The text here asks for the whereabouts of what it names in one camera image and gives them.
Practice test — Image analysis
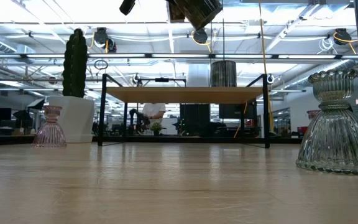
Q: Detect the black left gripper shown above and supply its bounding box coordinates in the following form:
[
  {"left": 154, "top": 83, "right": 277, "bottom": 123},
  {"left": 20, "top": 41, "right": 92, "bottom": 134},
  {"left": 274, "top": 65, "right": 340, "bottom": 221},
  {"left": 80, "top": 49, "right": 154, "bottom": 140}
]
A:
[{"left": 119, "top": 0, "right": 137, "bottom": 16}]

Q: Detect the ribbed metal candle tin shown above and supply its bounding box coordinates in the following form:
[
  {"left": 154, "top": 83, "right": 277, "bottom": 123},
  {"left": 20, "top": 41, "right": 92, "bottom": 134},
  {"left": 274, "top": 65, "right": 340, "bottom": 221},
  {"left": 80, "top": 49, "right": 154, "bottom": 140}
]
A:
[
  {"left": 168, "top": 0, "right": 224, "bottom": 31},
  {"left": 209, "top": 60, "right": 238, "bottom": 88}
]

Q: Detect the green artificial cactus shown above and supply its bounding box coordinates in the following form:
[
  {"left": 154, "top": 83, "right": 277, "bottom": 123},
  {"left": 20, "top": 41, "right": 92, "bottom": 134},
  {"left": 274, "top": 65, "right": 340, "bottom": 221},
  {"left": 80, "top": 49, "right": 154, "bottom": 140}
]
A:
[{"left": 62, "top": 28, "right": 89, "bottom": 99}]

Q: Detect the small green potted plant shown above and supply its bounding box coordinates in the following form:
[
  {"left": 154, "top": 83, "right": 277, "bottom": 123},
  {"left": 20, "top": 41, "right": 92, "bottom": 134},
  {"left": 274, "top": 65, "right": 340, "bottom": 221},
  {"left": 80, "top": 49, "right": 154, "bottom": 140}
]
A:
[{"left": 149, "top": 121, "right": 164, "bottom": 136}]

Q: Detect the white plant pot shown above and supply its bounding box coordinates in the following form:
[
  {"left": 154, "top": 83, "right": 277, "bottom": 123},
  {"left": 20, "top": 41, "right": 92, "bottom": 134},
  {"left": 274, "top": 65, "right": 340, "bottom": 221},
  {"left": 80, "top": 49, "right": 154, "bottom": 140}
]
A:
[{"left": 47, "top": 95, "right": 95, "bottom": 144}]

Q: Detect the black background cabinet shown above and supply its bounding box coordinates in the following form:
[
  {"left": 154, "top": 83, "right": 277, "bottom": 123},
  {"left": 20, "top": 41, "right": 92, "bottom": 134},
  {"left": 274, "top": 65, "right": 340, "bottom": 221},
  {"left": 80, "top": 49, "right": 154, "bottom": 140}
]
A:
[{"left": 180, "top": 103, "right": 211, "bottom": 138}]

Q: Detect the dark tilted panel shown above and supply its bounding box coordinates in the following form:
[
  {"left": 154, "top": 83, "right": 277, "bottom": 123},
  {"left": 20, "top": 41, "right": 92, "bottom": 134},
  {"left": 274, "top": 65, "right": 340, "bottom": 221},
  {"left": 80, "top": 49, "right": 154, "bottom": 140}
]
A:
[{"left": 26, "top": 98, "right": 47, "bottom": 111}]

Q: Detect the black ceiling cable reel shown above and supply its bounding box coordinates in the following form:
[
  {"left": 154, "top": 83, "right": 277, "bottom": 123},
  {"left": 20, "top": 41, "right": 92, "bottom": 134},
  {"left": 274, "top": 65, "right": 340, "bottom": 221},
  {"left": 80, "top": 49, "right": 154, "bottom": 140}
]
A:
[
  {"left": 106, "top": 37, "right": 117, "bottom": 54},
  {"left": 192, "top": 27, "right": 209, "bottom": 45},
  {"left": 93, "top": 27, "right": 109, "bottom": 45},
  {"left": 334, "top": 27, "right": 349, "bottom": 46}
]

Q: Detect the black hanging cable loop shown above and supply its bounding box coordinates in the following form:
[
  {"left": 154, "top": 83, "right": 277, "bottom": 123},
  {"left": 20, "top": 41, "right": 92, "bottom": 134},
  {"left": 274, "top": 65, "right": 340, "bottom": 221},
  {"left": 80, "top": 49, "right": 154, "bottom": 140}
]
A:
[{"left": 93, "top": 59, "right": 109, "bottom": 72}]

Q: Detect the long ceiling light rail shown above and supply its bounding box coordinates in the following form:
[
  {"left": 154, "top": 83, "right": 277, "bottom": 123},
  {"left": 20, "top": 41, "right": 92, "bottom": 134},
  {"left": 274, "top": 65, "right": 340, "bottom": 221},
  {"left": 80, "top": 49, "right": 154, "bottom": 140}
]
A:
[{"left": 0, "top": 53, "right": 358, "bottom": 60}]

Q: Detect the black background camera rig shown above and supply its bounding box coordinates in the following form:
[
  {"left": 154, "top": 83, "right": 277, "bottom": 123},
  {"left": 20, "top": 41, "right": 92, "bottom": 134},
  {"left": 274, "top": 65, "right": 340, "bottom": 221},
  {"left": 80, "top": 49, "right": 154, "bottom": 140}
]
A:
[{"left": 137, "top": 77, "right": 188, "bottom": 88}]

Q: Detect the wooden shelf riser black frame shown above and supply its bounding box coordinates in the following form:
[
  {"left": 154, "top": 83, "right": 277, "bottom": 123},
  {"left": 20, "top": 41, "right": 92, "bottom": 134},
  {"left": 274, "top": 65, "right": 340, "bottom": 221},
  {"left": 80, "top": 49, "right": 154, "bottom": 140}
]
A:
[{"left": 97, "top": 73, "right": 272, "bottom": 149}]

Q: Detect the yellow hanging cable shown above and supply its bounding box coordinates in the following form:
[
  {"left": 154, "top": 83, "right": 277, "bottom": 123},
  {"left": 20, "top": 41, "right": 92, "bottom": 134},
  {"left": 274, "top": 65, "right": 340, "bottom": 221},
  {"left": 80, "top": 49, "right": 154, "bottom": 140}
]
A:
[{"left": 257, "top": 0, "right": 275, "bottom": 135}]

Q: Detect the white coiled ceiling cable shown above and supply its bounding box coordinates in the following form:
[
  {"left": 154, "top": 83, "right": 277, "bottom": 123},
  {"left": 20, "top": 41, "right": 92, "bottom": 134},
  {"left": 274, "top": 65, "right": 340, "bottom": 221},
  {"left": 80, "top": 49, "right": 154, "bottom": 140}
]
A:
[{"left": 318, "top": 36, "right": 336, "bottom": 55}]

